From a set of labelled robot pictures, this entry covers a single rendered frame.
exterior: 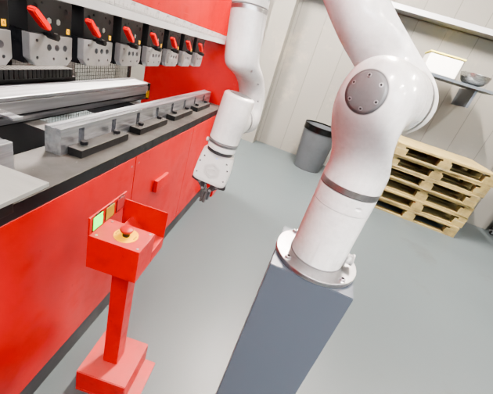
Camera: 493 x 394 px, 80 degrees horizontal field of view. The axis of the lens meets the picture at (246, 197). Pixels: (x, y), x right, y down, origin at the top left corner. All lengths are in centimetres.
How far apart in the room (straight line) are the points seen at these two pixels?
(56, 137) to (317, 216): 90
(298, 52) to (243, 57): 438
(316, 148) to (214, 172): 372
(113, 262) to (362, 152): 75
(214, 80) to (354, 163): 221
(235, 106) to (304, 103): 438
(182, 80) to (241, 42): 202
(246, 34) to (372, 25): 29
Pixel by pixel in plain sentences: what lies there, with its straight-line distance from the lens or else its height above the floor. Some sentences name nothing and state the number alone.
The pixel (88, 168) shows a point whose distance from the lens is 113.
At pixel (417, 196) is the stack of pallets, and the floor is 34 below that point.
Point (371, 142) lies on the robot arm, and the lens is 52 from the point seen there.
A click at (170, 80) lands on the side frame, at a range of 282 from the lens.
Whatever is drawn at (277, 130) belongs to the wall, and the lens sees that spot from 526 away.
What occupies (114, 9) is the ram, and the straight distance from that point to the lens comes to 128.
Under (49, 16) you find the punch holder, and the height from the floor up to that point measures 130.
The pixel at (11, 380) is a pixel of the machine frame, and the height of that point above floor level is 22.
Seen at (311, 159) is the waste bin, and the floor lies 21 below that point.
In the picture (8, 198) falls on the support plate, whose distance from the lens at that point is 72.
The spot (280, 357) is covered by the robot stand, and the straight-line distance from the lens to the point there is 81.
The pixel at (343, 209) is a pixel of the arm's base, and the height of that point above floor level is 116.
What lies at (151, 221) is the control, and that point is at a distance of 109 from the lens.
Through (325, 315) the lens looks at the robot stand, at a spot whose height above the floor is 93.
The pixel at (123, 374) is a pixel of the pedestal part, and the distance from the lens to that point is 146.
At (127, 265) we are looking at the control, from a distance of 96.
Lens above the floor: 137
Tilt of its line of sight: 26 degrees down
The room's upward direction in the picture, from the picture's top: 18 degrees clockwise
